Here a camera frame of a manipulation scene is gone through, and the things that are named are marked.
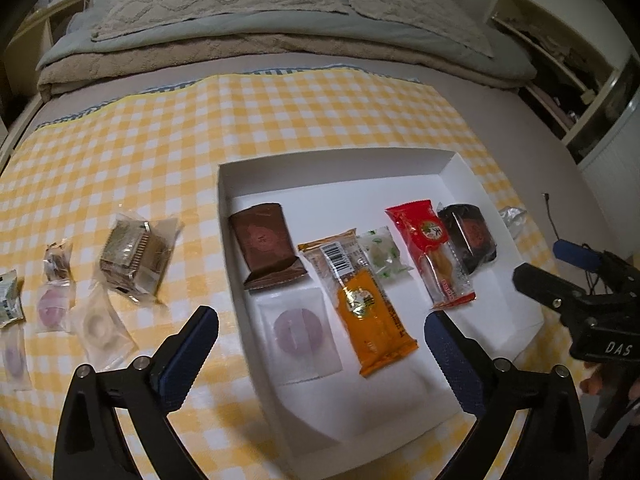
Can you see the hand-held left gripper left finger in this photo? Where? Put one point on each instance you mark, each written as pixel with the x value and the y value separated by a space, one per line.
pixel 187 355

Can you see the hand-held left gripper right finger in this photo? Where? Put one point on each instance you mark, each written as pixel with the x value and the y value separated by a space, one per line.
pixel 452 360

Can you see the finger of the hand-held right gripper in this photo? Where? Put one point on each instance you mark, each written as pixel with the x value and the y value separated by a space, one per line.
pixel 540 280

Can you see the white cardboard box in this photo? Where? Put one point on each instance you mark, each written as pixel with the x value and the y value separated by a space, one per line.
pixel 500 310

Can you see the black snack packet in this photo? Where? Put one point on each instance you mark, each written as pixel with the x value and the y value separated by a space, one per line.
pixel 472 232

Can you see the orange snack packet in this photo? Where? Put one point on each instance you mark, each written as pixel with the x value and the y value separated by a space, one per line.
pixel 370 320

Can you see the white round snack clear packet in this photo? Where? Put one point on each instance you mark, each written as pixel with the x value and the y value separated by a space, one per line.
pixel 97 327

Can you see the mooncake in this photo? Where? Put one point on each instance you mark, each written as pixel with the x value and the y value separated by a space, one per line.
pixel 132 255

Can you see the purple round snack clear packet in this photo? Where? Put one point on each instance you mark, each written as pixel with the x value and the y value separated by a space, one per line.
pixel 12 360
pixel 52 305
pixel 300 332

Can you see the red snack packet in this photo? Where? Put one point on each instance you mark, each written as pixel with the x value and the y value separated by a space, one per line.
pixel 425 232

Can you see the white-green candy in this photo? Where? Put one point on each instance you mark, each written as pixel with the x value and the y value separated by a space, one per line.
pixel 385 255

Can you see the brown mooncake packet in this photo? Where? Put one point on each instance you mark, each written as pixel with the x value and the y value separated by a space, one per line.
pixel 265 240

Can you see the small dark snack packet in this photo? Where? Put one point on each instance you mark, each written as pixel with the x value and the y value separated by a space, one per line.
pixel 57 262

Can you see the green-white candy packet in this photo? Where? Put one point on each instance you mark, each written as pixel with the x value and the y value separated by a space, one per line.
pixel 10 300

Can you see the person's right hand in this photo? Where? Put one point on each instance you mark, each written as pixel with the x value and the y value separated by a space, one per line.
pixel 592 385

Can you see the crumpled clear wrapper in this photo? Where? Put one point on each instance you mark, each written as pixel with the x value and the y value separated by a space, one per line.
pixel 512 217

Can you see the white shelf unit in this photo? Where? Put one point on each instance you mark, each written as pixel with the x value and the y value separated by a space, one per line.
pixel 597 110

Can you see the yellow checked mat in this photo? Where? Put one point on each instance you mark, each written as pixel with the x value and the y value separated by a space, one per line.
pixel 150 135

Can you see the pile of cloths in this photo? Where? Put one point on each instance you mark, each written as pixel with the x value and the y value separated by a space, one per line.
pixel 550 35

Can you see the beige blanket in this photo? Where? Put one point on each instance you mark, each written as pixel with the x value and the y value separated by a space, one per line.
pixel 200 55

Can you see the beige quilted pillow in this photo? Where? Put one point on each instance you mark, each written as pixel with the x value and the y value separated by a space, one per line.
pixel 400 0
pixel 210 0

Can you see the blue-grey duvet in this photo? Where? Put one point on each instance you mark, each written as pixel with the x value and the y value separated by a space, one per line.
pixel 275 27

